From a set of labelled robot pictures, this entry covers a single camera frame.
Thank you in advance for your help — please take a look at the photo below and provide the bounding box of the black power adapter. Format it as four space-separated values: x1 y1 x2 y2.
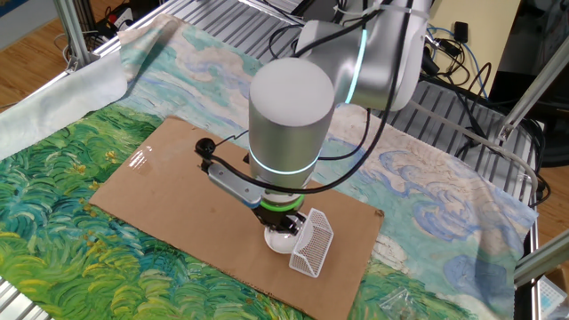
453 20 470 44

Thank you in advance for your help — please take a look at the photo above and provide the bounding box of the beige board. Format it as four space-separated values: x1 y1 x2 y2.
427 0 522 97

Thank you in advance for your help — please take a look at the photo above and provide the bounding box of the aluminium frame post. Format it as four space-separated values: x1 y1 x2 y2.
52 0 93 73
495 35 569 144
513 230 569 288

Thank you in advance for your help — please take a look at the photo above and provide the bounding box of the clear plastic bag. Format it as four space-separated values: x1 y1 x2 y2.
378 286 421 320

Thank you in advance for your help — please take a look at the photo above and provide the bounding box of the black camera on metal bracket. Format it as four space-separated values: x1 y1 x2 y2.
420 39 442 77

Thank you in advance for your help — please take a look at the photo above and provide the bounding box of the brown cardboard sheet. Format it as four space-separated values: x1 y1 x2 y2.
88 115 386 320

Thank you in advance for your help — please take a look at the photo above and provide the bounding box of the painted landscape tablecloth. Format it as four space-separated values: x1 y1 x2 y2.
0 12 540 320

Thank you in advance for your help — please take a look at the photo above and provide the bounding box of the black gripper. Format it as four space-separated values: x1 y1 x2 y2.
252 206 309 238

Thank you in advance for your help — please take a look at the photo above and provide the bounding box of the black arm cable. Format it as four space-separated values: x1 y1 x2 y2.
194 0 415 196

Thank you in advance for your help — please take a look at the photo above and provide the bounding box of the black device with red button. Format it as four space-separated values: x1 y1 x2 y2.
95 3 135 39

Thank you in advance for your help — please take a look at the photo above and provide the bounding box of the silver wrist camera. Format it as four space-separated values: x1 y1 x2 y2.
205 161 265 210

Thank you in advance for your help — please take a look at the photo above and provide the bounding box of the white grid tray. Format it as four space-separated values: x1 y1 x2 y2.
536 275 569 320

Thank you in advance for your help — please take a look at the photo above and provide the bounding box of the blue cable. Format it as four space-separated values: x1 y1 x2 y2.
425 24 490 100

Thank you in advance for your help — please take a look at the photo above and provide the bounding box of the white wire mesh basket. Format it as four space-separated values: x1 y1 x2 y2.
288 207 335 279

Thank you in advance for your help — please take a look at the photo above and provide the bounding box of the grey corrugated hose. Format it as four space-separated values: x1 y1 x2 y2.
407 100 541 206

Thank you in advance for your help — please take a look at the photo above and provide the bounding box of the white plate with flower print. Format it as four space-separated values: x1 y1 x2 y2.
263 224 300 256

